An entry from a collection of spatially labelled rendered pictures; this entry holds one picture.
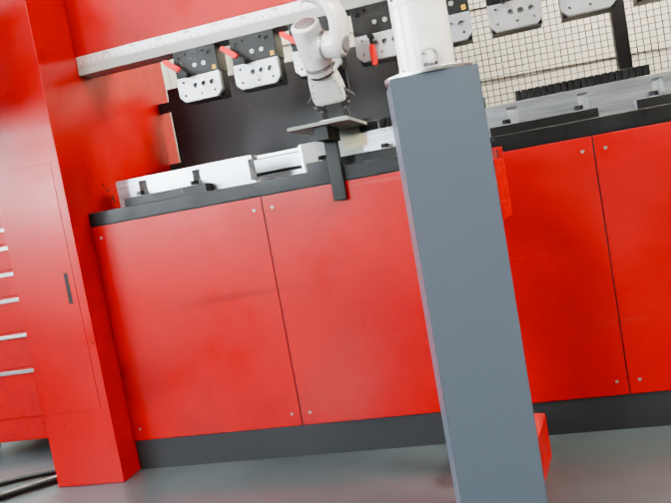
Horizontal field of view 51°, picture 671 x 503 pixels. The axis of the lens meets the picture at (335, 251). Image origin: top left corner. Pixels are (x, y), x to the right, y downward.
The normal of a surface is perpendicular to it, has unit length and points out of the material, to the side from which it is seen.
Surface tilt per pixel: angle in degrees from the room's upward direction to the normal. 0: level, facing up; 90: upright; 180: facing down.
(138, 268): 90
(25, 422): 90
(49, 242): 90
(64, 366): 90
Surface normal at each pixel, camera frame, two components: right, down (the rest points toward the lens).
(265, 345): -0.24, 0.11
